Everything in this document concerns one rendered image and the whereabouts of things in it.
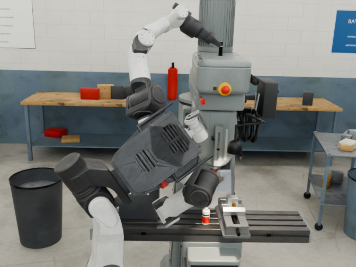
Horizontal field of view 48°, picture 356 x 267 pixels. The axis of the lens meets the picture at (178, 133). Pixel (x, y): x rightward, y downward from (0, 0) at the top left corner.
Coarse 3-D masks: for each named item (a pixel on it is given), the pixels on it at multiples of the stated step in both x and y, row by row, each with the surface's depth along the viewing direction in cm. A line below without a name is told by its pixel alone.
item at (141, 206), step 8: (152, 192) 221; (136, 200) 222; (144, 200) 222; (152, 200) 222; (120, 208) 224; (128, 208) 224; (136, 208) 224; (144, 208) 224; (152, 208) 223; (120, 216) 226; (128, 216) 225; (136, 216) 225; (144, 216) 225; (152, 216) 225
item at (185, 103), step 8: (184, 96) 266; (184, 104) 258; (184, 112) 248; (184, 128) 251; (200, 160) 258; (232, 160) 259; (208, 168) 259; (224, 168) 259; (232, 168) 262; (232, 176) 263; (176, 184) 267; (232, 184) 265; (232, 192) 267; (176, 248) 278; (176, 256) 279; (176, 264) 281
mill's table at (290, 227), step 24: (192, 216) 231; (216, 216) 232; (264, 216) 233; (288, 216) 234; (144, 240) 219; (168, 240) 219; (192, 240) 219; (216, 240) 220; (240, 240) 220; (264, 240) 220; (288, 240) 220
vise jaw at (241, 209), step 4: (224, 204) 222; (228, 204) 222; (236, 204) 222; (240, 204) 223; (224, 208) 219; (228, 208) 219; (232, 208) 219; (236, 208) 219; (240, 208) 219; (244, 208) 219; (224, 212) 218; (228, 212) 218; (232, 212) 218; (236, 212) 218; (240, 212) 218; (244, 212) 218
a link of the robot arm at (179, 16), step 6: (174, 6) 191; (180, 6) 186; (174, 12) 186; (180, 12) 185; (186, 12) 187; (168, 18) 191; (174, 18) 187; (180, 18) 186; (186, 18) 190; (192, 18) 191; (174, 24) 191; (180, 24) 190; (186, 24) 189; (192, 24) 190; (180, 30) 194; (186, 30) 191
